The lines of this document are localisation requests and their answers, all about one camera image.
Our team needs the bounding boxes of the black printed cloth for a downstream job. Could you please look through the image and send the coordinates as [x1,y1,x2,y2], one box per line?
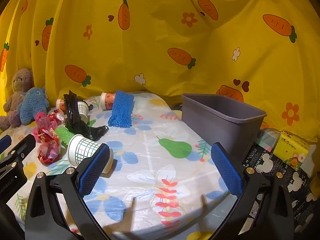
[240,142,320,240]

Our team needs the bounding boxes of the yellow tape roll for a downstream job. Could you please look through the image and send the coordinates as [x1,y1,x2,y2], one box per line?
[309,176,320,200]

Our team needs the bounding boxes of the grey plastic bin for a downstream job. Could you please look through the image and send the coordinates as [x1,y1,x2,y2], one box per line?
[181,93,267,158]

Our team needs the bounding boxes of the green spiky ball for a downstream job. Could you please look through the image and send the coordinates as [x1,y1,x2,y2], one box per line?
[54,127,75,145]

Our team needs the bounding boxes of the blue foam net sleeve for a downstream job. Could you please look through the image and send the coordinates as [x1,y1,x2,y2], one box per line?
[108,90,135,128]

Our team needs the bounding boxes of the yellow tissue pack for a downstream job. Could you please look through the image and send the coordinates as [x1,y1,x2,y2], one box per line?
[272,131,310,172]

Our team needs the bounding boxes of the small orange paper cup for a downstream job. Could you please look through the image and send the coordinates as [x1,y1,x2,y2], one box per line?
[55,98,67,113]

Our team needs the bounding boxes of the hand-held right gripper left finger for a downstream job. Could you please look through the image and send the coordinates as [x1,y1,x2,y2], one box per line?
[25,144,112,240]

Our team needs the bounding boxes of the white grid paper cup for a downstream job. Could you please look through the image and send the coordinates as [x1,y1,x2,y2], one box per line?
[67,134,114,174]
[76,101,90,124]

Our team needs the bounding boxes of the yellow carrot print curtain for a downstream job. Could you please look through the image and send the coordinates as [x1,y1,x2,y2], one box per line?
[0,0,320,140]

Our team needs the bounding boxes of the large orange paper cup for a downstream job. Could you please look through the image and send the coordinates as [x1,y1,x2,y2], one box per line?
[100,92,117,110]

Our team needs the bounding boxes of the blue plush toy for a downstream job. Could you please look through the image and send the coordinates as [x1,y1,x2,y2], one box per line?
[18,86,49,125]

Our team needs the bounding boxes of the brown teddy bear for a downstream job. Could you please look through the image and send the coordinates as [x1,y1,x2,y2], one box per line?
[0,68,34,130]

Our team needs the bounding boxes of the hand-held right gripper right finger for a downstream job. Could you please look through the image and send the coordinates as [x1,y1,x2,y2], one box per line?
[211,142,294,240]

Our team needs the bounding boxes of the checkered pastel packet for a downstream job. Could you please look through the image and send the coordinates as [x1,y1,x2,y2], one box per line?
[255,128,282,153]

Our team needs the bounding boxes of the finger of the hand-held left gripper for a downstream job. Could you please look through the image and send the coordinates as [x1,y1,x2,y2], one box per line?
[0,134,37,178]
[0,134,12,155]

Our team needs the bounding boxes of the black plastic bag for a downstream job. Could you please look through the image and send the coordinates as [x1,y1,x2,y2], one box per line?
[63,90,109,140]

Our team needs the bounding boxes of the pink wrapper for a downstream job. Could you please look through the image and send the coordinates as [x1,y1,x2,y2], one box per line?
[35,112,64,130]

